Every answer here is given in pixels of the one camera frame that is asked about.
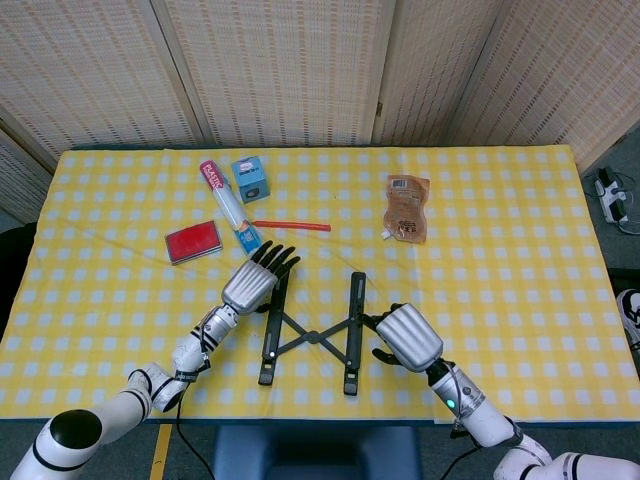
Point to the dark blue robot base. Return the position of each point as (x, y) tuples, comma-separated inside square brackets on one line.
[(315, 450)]

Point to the small blue cardboard box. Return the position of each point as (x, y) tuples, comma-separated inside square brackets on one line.
[(250, 180)]

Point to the plastic wrap roll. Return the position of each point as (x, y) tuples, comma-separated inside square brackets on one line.
[(227, 202)]

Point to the white sneaker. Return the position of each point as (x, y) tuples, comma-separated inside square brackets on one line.
[(630, 310)]

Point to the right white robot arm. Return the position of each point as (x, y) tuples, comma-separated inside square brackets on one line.
[(480, 410)]

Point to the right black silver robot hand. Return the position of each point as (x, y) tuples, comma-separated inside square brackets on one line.
[(410, 337)]

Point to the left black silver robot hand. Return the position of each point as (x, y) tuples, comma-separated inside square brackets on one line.
[(247, 287)]

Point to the woven folding screen panel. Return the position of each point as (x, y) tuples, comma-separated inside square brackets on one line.
[(90, 75), (430, 70), (280, 70), (20, 175), (565, 75)]

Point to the black folding laptop stand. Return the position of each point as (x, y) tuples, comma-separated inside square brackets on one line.
[(310, 337)]

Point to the yellow white checkered tablecloth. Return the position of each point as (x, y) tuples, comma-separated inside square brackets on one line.
[(500, 300)]

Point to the brown sauce spout pouch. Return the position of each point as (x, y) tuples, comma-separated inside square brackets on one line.
[(406, 210)]

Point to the red plastic straw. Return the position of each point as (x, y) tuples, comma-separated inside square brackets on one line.
[(290, 224)]

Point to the red flat metal case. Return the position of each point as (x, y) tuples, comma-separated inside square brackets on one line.
[(192, 241)]

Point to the black seat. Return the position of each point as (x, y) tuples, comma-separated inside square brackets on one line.
[(12, 270)]

